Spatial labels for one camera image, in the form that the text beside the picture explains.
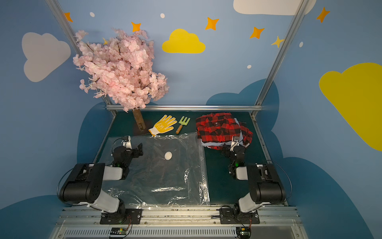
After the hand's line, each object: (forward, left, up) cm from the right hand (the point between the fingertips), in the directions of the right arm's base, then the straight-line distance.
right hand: (235, 142), depth 95 cm
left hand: (-5, +65, +1) cm, 65 cm away
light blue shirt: (-2, +9, +1) cm, 9 cm away
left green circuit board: (-50, +61, -8) cm, 79 cm away
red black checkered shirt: (+8, +9, +6) cm, 13 cm away
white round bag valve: (-9, +43, -6) cm, 44 cm away
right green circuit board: (-47, -1, -10) cm, 48 cm away
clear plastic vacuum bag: (-20, +40, -6) cm, 45 cm away
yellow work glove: (+17, +52, -7) cm, 55 cm away
